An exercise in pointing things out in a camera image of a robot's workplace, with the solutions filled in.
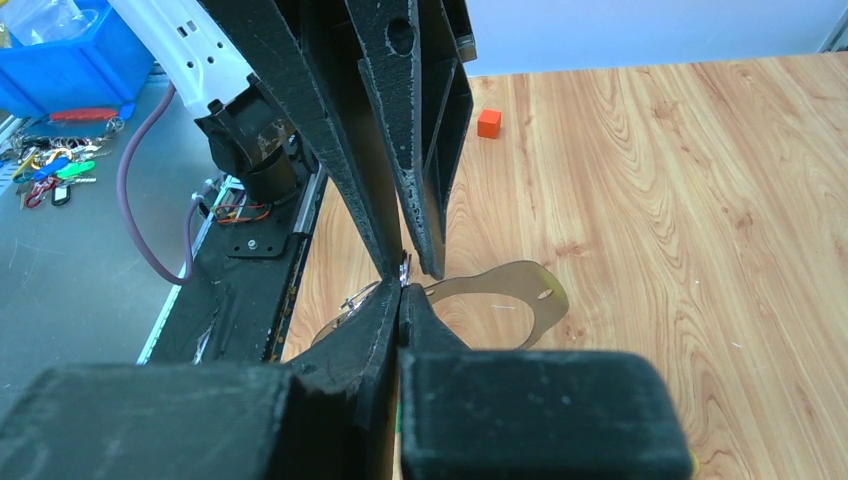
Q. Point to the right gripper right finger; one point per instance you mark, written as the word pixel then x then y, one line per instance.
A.
pixel 420 328

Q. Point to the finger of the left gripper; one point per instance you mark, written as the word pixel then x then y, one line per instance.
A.
pixel 304 53
pixel 414 54

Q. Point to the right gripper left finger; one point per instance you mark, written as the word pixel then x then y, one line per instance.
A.
pixel 340 415

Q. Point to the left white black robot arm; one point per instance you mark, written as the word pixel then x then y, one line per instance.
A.
pixel 246 129

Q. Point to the pile of tagged keys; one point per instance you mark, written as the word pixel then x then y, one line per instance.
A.
pixel 43 158

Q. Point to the orange red brick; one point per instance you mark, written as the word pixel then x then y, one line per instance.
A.
pixel 489 123

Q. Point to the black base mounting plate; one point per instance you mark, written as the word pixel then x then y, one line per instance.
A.
pixel 239 302

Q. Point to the blue plastic bin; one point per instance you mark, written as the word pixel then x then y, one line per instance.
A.
pixel 106 66

